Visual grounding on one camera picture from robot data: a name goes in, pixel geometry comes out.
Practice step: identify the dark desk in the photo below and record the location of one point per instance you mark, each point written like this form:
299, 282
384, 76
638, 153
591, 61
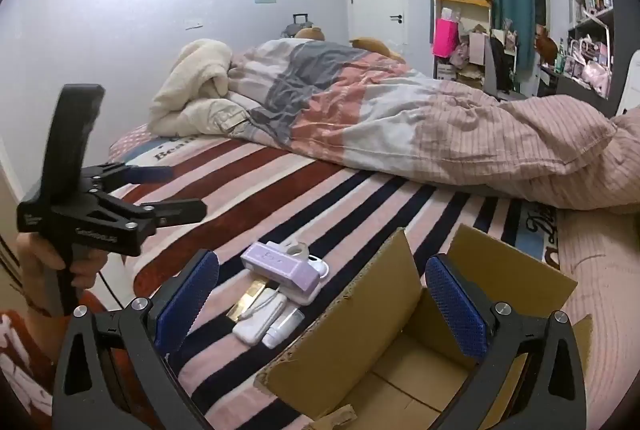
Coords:
575, 93

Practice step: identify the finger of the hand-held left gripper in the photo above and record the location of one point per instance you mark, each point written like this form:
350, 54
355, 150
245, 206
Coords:
175, 211
145, 173

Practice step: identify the white power bank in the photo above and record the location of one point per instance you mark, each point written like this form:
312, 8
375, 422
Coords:
257, 327

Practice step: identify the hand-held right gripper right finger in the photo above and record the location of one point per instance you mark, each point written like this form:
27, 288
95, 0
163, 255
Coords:
455, 305

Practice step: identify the striped blanket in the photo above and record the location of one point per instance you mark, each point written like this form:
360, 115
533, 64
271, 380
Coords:
300, 195

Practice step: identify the pink grey duvet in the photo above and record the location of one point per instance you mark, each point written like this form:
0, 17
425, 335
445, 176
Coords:
400, 120

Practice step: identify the pink bed sheet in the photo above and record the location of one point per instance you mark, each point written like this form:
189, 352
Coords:
605, 290

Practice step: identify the purple box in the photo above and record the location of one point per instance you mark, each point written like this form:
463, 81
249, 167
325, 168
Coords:
280, 264

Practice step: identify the gold case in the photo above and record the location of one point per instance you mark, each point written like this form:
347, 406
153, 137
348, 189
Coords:
246, 302

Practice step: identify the person's left hand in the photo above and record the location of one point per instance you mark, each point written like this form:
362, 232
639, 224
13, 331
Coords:
86, 271

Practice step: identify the small clear tape roll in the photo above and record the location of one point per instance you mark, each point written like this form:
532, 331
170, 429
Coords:
299, 250

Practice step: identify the yellow white shelf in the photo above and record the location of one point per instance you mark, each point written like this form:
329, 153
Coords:
465, 0

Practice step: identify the brown plush bear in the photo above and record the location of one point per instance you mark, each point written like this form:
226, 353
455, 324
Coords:
546, 45

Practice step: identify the brown plush toy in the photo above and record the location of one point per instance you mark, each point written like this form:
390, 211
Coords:
372, 45
310, 34

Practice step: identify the dark suitcase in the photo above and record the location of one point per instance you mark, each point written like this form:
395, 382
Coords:
296, 28

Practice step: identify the white tube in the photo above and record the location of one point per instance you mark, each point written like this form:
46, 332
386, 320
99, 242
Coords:
285, 327

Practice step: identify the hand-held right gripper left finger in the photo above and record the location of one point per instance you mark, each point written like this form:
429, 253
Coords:
187, 300

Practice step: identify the cream fleece blanket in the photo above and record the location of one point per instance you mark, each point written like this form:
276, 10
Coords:
192, 90

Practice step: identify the cardboard box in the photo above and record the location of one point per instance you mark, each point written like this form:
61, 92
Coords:
400, 375

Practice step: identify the person's left forearm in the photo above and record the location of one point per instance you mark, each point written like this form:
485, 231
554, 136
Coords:
25, 360

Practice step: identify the pink bag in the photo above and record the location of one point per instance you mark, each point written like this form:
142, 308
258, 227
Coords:
446, 38

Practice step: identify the green bottle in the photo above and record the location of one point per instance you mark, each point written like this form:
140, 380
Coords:
560, 55

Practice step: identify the black hanging garment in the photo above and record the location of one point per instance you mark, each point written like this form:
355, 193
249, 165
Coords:
500, 65

